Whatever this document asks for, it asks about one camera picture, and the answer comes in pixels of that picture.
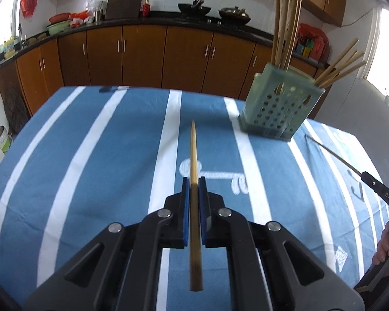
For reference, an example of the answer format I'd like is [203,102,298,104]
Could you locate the bamboo chopstick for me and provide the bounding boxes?
[314,37,359,86]
[305,134,362,178]
[315,58,350,86]
[275,0,289,67]
[270,0,281,65]
[280,0,296,68]
[283,0,302,70]
[190,121,203,292]
[315,50,366,88]
[320,61,366,88]

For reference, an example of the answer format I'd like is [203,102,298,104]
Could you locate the person's right hand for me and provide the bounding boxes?
[372,221,389,275]

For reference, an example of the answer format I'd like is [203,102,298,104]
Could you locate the blue white striped tablecloth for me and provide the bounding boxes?
[0,86,389,305]

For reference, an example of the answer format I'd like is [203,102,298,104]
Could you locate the green perforated utensil holder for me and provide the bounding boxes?
[238,63,325,141]

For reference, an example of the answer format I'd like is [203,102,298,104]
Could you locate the red oil bottle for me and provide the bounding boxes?
[310,37,325,61]

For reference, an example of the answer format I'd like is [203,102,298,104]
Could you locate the red bag on counter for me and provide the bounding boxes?
[297,23,329,43]

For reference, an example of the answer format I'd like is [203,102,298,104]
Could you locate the lower wooden cabinets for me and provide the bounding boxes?
[0,25,272,119]

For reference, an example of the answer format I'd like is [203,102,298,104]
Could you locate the black gas stove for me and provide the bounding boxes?
[180,13,251,27]

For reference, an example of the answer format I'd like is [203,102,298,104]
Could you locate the lidded black wok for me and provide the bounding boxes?
[219,6,251,26]

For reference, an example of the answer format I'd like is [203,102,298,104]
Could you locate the yellow detergent bottle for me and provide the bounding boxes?
[3,37,15,59]

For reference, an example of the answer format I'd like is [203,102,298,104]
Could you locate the green basin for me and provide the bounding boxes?
[47,20,70,36]

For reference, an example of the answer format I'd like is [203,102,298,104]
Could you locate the red basin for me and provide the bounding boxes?
[49,13,70,25]

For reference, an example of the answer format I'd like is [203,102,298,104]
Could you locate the dark cutting board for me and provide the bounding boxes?
[105,0,142,20]

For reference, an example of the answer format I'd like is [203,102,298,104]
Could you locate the red plastic bag on wall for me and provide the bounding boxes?
[20,0,38,18]

